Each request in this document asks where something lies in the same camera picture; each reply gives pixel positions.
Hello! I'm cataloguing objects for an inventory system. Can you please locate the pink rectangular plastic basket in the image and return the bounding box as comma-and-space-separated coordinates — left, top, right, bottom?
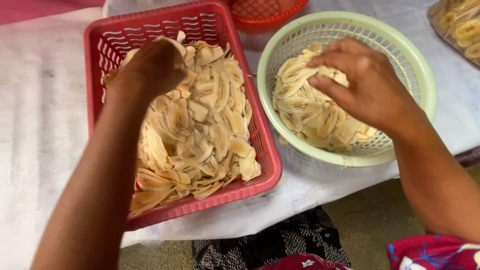
83, 0, 283, 232

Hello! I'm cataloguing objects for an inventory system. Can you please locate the pile of banana chips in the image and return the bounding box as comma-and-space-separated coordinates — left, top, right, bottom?
272, 42, 379, 152
102, 35, 262, 214

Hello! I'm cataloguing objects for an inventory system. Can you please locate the person's right hand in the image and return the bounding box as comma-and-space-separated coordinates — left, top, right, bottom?
307, 37, 425, 139

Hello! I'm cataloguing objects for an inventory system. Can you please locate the person's left hand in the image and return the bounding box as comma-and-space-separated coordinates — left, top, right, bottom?
107, 38, 187, 110

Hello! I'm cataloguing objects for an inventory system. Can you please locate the black white patterned skirt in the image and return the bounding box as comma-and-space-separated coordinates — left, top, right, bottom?
191, 205, 352, 270

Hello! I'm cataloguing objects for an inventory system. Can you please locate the pink cloth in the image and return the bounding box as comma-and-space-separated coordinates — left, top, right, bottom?
0, 0, 107, 26

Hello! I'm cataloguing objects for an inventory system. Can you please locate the handful of banana slices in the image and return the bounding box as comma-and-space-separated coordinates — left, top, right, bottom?
155, 31, 188, 57
317, 65, 350, 88

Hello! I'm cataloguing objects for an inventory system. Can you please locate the clear bag of banana chips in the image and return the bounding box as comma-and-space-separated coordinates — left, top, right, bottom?
427, 0, 480, 68

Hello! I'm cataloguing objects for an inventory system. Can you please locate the white table cover sheet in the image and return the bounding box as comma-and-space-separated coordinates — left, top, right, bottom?
0, 0, 480, 270

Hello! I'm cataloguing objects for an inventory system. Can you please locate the pale green round plastic basket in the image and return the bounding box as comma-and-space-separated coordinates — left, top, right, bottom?
257, 10, 438, 168

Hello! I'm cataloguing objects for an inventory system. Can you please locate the red round plastic basket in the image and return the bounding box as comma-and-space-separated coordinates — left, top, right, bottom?
225, 0, 310, 35

